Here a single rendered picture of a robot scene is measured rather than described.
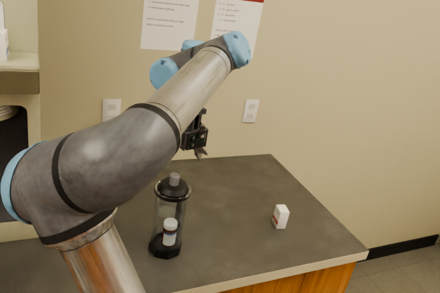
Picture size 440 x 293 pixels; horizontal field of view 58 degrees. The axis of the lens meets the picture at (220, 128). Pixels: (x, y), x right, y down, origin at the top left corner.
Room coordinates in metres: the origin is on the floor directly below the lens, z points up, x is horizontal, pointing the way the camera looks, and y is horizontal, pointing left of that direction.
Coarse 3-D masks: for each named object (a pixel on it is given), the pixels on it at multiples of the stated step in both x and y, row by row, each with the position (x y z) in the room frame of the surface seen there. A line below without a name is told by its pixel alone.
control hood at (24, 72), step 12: (12, 60) 0.83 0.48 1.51; (24, 60) 0.84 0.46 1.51; (36, 60) 0.86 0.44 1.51; (0, 72) 0.79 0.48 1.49; (12, 72) 0.80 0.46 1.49; (24, 72) 0.81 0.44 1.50; (36, 72) 0.82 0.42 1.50; (0, 84) 0.82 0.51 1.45; (12, 84) 0.84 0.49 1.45; (24, 84) 0.85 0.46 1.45; (36, 84) 0.86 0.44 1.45
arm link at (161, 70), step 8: (168, 56) 0.85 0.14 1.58; (176, 56) 0.83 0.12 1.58; (184, 56) 0.82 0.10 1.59; (152, 64) 0.82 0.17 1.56; (160, 64) 0.81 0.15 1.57; (168, 64) 0.80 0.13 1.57; (176, 64) 0.82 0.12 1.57; (184, 64) 0.81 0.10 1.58; (152, 72) 0.81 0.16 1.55; (160, 72) 0.80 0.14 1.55; (168, 72) 0.80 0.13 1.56; (176, 72) 0.80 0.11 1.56; (152, 80) 0.81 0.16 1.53; (160, 80) 0.80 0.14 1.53
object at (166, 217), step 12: (156, 192) 0.93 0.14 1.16; (156, 204) 0.94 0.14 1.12; (168, 204) 0.92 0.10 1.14; (180, 204) 0.93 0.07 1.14; (156, 216) 0.93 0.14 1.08; (168, 216) 0.92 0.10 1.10; (180, 216) 0.94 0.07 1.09; (156, 228) 0.93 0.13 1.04; (168, 228) 0.92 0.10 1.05; (180, 228) 0.94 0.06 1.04; (156, 240) 0.93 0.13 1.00; (168, 240) 0.92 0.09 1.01; (180, 240) 0.95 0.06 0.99
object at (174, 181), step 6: (174, 174) 0.97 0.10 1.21; (162, 180) 0.97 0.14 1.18; (168, 180) 0.98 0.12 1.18; (174, 180) 0.95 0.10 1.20; (180, 180) 0.99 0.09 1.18; (162, 186) 0.94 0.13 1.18; (168, 186) 0.94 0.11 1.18; (174, 186) 0.95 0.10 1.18; (180, 186) 0.95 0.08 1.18; (186, 186) 0.96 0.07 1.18; (162, 192) 0.93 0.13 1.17; (168, 192) 0.92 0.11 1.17; (174, 192) 0.93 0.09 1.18; (180, 192) 0.93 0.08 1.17; (186, 192) 0.95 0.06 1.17
